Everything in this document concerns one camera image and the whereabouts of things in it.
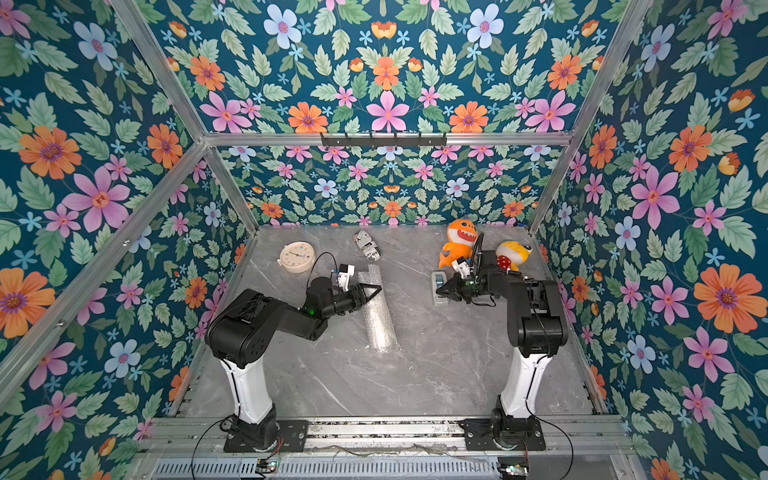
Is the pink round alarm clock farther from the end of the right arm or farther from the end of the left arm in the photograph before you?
the end of the right arm

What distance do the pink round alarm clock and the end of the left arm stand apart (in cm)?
29

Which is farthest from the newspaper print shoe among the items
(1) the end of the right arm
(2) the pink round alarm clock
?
(1) the end of the right arm

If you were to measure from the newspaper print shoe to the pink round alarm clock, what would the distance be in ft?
0.59

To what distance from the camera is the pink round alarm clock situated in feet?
3.52

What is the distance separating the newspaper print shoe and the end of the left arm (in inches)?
8.6

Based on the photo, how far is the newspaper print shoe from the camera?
1098mm

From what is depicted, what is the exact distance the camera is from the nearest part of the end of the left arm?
0.84 metres
